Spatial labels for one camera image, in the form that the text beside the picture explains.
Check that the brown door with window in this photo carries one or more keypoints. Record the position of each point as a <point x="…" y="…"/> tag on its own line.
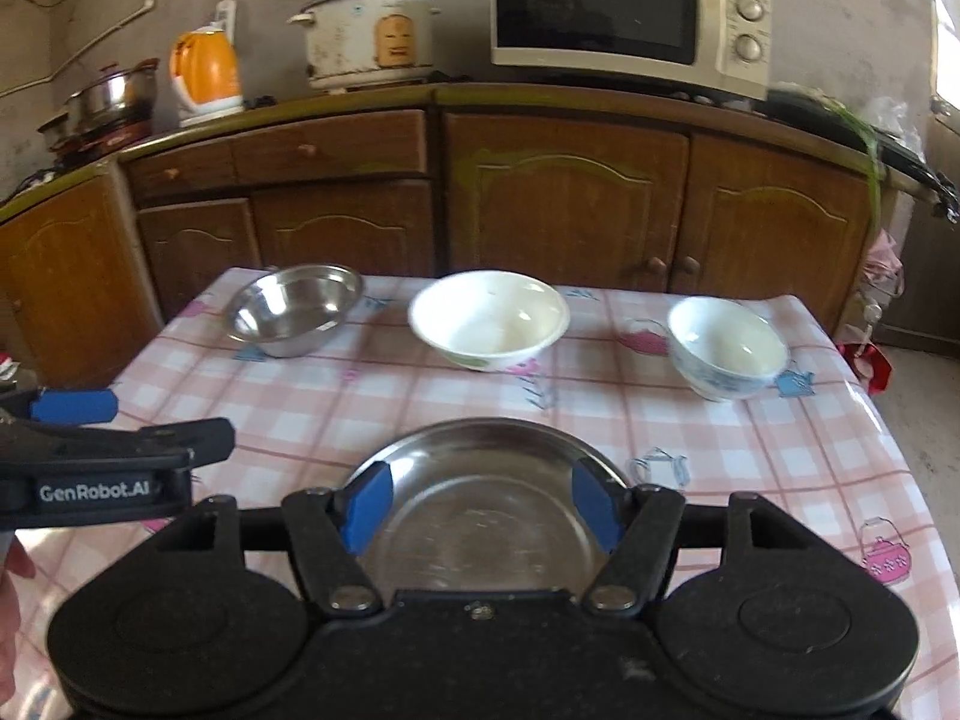
<point x="930" y="270"/>

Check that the metal door latch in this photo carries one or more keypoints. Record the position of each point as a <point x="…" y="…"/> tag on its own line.
<point x="942" y="106"/>

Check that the wide wooden drawer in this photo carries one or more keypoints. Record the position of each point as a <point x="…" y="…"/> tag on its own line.
<point x="337" y="146"/>

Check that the large white bowl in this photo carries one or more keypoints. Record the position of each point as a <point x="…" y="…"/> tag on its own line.
<point x="487" y="315"/>

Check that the pink checked tablecloth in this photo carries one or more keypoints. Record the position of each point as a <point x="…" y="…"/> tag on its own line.
<point x="420" y="397"/>

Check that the cream microwave oven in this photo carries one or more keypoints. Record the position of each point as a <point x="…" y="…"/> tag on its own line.
<point x="600" y="7"/>

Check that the person's left hand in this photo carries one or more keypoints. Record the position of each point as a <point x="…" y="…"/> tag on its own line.
<point x="7" y="637"/>

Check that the red induction cooker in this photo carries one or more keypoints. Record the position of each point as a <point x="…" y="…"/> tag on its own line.
<point x="105" y="141"/>

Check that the clear plastic bag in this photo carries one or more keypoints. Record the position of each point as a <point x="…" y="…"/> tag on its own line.
<point x="892" y="120"/>

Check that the small steel pot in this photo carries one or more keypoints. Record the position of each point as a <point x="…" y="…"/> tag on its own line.
<point x="56" y="131"/>

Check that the green onion stalk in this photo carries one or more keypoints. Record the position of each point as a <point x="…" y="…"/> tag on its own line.
<point x="872" y="157"/>

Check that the large steel plate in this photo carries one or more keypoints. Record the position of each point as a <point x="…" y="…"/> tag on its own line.
<point x="487" y="422"/>

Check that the steel bowl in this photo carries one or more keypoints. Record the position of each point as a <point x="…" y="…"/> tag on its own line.
<point x="292" y="307"/>

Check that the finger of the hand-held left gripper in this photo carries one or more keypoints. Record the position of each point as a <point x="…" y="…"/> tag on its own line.
<point x="75" y="405"/>
<point x="112" y="448"/>

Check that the red bag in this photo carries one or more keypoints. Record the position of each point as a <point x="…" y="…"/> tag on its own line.
<point x="874" y="367"/>

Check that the black flat appliance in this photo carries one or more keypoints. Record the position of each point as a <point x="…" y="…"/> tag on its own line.
<point x="795" y="106"/>

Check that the small blue-patterned white bowl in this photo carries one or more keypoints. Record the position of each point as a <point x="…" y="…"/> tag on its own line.
<point x="727" y="345"/>

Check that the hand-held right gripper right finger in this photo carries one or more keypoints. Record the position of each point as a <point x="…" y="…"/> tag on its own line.
<point x="596" y="506"/>

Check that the steel pot with lid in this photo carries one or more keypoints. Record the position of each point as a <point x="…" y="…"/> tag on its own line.
<point x="109" y="101"/>

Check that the orange electric kettle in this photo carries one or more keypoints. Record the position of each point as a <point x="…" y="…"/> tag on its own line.
<point x="206" y="67"/>

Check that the pink cloth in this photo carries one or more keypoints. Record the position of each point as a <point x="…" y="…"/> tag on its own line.
<point x="883" y="255"/>

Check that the black cloth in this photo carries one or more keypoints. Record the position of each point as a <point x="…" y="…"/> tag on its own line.
<point x="945" y="195"/>

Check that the wooden cabinet door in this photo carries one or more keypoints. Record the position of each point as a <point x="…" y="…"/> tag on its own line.
<point x="195" y="255"/>
<point x="562" y="210"/>
<point x="345" y="232"/>
<point x="780" y="232"/>
<point x="67" y="277"/>

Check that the white rice cooker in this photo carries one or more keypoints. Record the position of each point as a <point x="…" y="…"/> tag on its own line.
<point x="352" y="37"/>

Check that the narrow wooden drawer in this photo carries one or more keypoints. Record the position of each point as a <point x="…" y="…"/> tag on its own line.
<point x="187" y="184"/>

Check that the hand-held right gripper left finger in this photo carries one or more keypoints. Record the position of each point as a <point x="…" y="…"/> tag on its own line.
<point x="367" y="510"/>

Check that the wooden kitchen cabinet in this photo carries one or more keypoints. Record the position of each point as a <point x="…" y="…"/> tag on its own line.
<point x="437" y="187"/>

